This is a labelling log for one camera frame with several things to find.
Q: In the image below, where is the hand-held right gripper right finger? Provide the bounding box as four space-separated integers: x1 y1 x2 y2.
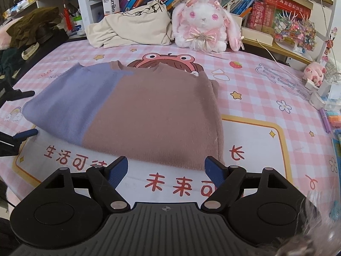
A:
201 155 290 212

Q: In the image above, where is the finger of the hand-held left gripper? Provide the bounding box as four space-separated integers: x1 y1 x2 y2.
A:
0 81 36 107
0 129 38 150

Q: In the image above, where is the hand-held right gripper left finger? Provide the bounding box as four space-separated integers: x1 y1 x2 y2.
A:
43 155 131 212

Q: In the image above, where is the purple and pink sweater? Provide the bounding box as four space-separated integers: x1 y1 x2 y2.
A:
23 61 225 172

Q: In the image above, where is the white wristwatch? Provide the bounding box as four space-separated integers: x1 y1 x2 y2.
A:
21 42 40 60

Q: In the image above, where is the black bag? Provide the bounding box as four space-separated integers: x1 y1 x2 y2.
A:
0 29 70 86

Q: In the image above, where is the olive green cloth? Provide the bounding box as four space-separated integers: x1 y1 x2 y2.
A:
7 7 63 48

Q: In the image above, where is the pink checkered printed table mat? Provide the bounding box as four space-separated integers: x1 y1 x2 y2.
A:
0 39 341 219

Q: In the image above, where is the white bottle with green cap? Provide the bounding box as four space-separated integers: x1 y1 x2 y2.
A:
73 16 86 36

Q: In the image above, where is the red tassel ornament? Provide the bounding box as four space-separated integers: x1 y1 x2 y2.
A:
62 0 74 32

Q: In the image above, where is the white bookshelf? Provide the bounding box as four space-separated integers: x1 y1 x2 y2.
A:
74 0 120 32

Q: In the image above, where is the grey furry sleeve cuff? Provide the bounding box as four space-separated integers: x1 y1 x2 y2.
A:
293 191 341 256

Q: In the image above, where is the bundle of purple pens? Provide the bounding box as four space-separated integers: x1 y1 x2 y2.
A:
319 108 333 134

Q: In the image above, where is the white toothbrush box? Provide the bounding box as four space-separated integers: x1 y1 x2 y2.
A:
102 0 119 15

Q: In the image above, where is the cream tote bag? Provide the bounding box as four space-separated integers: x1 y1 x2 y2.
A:
87 0 172 49

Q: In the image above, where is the white plastic box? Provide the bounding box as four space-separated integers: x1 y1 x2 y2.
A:
309 81 341 111

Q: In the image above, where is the wooden shelf board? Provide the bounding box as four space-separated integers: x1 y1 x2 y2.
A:
242 29 313 62

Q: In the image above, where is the pink pig plush toy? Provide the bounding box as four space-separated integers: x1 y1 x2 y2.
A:
302 61 328 87

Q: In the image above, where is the white bunny plush toy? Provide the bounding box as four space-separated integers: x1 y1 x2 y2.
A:
171 0 245 52

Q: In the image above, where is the colourful bead tree ornament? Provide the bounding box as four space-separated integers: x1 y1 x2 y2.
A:
273 11 317 52

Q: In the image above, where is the white cable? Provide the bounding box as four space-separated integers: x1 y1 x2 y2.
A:
256 39 312 86

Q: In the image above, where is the reindeer wall sticker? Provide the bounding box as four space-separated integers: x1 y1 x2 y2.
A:
321 27 337 63

